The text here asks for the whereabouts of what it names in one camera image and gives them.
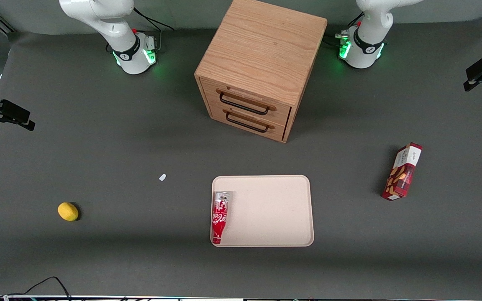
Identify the red cookie box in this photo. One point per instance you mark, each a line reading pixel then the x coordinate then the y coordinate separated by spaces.
pixel 402 175

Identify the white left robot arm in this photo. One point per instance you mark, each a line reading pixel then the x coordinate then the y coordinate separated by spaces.
pixel 366 46

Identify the beige plastic tray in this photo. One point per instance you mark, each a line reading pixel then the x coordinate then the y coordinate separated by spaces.
pixel 266 209

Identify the yellow lemon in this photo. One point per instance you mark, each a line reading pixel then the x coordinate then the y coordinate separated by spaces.
pixel 67 211

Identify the red cola can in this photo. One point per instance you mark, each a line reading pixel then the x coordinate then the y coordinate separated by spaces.
pixel 219 217

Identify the wooden two-drawer cabinet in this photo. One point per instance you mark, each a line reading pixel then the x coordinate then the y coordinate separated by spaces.
pixel 262 50

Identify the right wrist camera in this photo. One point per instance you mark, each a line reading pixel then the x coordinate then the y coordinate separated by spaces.
pixel 14 111

